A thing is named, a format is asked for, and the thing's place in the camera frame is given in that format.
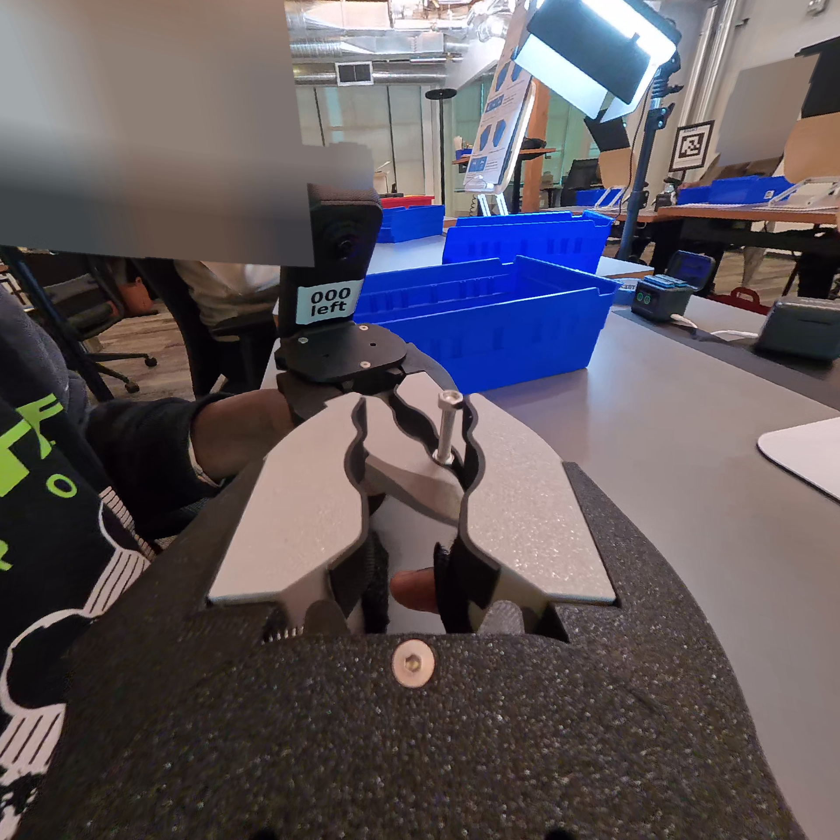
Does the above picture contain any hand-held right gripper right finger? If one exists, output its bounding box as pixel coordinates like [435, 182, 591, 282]
[457, 392, 619, 634]

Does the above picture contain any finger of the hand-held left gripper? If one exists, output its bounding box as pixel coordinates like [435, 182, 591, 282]
[392, 373, 475, 490]
[361, 427, 466, 527]

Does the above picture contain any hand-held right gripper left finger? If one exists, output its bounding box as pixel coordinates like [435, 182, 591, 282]
[207, 394, 370, 627]

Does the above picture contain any steel hex bolt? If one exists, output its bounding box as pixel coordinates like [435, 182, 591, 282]
[433, 390, 463, 466]

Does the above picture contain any blue plastic bin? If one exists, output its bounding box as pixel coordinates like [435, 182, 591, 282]
[377, 205, 446, 244]
[354, 256, 621, 392]
[443, 211, 614, 275]

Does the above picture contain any person's left forearm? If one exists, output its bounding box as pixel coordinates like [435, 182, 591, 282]
[85, 394, 217, 526]

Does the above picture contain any person's left hand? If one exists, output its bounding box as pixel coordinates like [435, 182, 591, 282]
[190, 390, 296, 483]

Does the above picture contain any person's right hand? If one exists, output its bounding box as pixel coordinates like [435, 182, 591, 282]
[392, 570, 439, 614]

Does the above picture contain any black office chair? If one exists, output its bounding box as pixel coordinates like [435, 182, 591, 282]
[39, 262, 160, 395]
[131, 259, 277, 398]

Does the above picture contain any person's printed black shirt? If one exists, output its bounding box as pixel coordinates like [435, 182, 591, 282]
[0, 289, 158, 808]

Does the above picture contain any black battery charger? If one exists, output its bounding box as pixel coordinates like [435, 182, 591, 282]
[631, 274, 695, 322]

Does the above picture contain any instruction sheet on stand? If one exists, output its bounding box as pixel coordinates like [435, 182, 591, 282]
[462, 62, 536, 198]

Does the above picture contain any white display stand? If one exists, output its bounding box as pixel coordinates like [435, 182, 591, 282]
[758, 416, 840, 503]

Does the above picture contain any black floor lamp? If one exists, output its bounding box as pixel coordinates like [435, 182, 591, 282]
[425, 88, 458, 198]

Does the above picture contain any red bag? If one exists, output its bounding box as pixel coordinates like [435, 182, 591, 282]
[712, 287, 770, 316]

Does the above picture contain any dark grey case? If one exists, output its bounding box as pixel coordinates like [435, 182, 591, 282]
[755, 297, 840, 362]

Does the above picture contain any wood-top desk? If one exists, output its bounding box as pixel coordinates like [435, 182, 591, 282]
[558, 203, 840, 296]

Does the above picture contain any printed marker sign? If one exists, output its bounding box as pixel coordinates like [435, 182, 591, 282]
[669, 120, 715, 173]

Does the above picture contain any row of small blue bins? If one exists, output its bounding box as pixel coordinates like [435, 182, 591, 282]
[576, 176, 795, 207]

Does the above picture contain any studio light panel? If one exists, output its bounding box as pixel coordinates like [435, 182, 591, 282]
[512, 0, 682, 120]

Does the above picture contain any wooden display board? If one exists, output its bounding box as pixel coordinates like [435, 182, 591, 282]
[784, 115, 840, 181]

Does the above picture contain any white cable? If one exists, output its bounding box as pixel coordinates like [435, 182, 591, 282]
[669, 315, 762, 342]

